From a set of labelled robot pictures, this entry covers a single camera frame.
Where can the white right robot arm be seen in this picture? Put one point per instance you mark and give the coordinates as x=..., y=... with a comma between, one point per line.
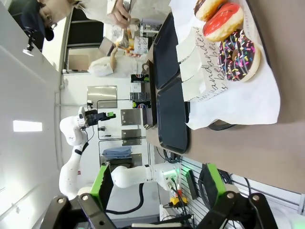
x=283, y=217

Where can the person's left forearm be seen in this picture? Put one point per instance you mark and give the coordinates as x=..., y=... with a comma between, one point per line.
x=114, y=4

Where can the pink glazed donut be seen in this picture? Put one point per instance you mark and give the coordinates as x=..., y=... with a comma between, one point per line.
x=221, y=16

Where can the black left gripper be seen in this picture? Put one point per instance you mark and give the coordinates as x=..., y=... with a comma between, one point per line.
x=94, y=118

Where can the chocolate donut with sprinkles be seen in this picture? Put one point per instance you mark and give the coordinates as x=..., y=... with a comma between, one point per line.
x=245, y=64

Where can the person's left hand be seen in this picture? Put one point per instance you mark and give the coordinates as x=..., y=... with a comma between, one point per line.
x=119, y=16

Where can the black green Pepsi can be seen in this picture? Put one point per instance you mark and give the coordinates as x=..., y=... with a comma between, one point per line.
x=141, y=104
x=140, y=78

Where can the aluminium profile rail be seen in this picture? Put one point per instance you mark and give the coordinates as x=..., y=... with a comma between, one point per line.
x=274, y=195

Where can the dark grey rectangular tray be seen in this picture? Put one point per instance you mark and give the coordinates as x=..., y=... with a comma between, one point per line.
x=172, y=119
x=166, y=47

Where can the ceiling light panel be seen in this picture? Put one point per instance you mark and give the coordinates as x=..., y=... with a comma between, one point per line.
x=27, y=126

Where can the chocolate glazed donut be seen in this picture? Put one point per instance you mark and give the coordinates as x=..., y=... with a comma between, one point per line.
x=207, y=12

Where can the metal serving tongs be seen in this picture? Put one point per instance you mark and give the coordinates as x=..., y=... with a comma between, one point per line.
x=128, y=26

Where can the folded blue cloth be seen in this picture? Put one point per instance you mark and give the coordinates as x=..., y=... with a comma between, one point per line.
x=116, y=152

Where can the metal wall plate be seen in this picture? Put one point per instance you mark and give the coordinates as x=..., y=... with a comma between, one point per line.
x=102, y=96

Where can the grey metal wall box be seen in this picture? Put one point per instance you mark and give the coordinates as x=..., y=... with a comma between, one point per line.
x=130, y=117
x=131, y=138

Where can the black camera on mount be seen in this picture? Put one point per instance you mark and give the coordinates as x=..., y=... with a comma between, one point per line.
x=28, y=50

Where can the black power adapter box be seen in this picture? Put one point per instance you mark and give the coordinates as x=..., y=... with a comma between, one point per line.
x=192, y=184

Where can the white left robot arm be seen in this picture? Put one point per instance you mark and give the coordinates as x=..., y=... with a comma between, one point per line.
x=128, y=177

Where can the white paper sheet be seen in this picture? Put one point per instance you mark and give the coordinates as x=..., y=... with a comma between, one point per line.
x=250, y=102

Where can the person in white coat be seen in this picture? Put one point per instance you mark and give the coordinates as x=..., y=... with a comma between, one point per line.
x=93, y=12

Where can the dark window panel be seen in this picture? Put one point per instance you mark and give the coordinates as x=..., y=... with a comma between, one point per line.
x=85, y=31

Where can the yellow plug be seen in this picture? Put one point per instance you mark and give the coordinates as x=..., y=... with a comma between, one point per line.
x=175, y=201

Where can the white wall conduit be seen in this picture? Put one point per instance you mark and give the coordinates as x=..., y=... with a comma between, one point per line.
x=57, y=119

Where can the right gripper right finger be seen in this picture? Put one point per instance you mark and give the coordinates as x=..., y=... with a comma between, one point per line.
x=238, y=212

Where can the yellow glazed donut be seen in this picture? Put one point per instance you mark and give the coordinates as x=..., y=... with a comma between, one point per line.
x=130, y=43

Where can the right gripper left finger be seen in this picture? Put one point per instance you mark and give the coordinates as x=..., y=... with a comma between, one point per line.
x=71, y=214

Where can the person's right hand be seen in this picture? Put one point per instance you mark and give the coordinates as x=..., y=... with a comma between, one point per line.
x=133, y=55

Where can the black patterned Pepsi can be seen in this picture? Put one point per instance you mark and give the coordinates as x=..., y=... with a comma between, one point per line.
x=139, y=96

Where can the white script paper sleeve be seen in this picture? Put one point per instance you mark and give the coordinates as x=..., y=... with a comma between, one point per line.
x=197, y=88
x=190, y=69
x=188, y=51
x=140, y=46

